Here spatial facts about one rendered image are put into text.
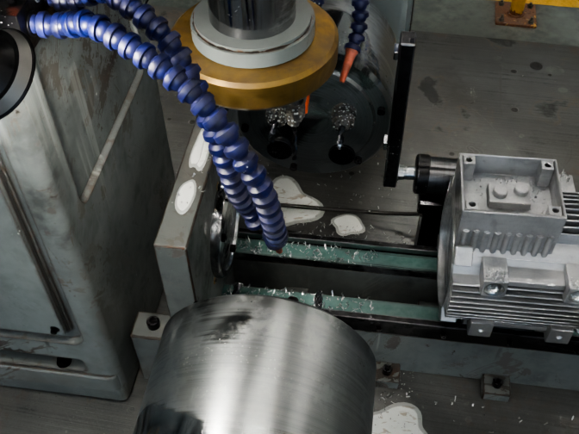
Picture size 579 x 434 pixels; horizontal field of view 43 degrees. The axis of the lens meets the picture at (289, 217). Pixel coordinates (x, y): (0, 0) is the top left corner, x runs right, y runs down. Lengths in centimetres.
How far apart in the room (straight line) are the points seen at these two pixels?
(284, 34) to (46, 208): 30
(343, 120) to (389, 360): 36
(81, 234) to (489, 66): 108
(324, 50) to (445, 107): 81
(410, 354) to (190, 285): 37
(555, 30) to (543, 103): 174
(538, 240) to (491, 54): 86
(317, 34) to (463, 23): 252
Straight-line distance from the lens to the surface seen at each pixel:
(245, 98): 74
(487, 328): 99
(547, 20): 340
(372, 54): 111
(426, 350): 109
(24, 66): 54
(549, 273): 95
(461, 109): 156
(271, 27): 75
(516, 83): 166
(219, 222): 95
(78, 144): 85
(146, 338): 104
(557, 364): 112
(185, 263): 85
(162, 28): 63
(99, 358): 103
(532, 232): 92
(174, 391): 74
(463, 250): 91
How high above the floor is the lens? 178
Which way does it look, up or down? 48 degrees down
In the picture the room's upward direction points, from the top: 1 degrees counter-clockwise
